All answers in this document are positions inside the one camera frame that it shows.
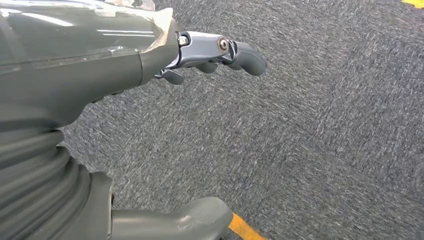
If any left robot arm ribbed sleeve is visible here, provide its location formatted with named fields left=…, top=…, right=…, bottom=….
left=0, top=125, right=114, bottom=240

